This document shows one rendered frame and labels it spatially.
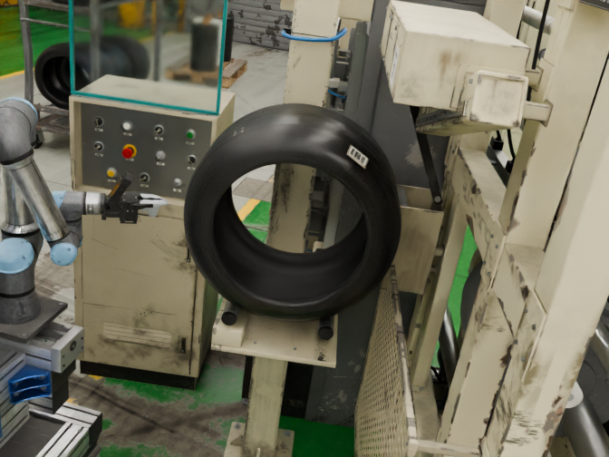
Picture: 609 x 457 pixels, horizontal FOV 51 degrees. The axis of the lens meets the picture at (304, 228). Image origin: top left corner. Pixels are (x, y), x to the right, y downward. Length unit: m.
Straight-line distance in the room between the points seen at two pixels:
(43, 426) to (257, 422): 0.77
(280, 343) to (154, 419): 1.05
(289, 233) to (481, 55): 1.02
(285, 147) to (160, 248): 1.14
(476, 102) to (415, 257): 0.93
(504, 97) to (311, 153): 0.55
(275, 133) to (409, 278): 0.74
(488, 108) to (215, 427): 1.98
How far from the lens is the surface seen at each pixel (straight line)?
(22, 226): 2.21
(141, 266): 2.71
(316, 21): 1.93
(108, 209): 2.18
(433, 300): 2.19
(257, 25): 11.32
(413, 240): 2.06
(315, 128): 1.65
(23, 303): 2.17
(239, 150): 1.65
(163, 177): 2.57
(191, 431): 2.83
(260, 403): 2.52
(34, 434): 2.56
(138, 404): 2.95
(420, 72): 1.33
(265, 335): 1.99
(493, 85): 1.26
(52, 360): 2.19
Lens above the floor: 1.94
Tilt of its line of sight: 25 degrees down
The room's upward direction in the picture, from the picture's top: 8 degrees clockwise
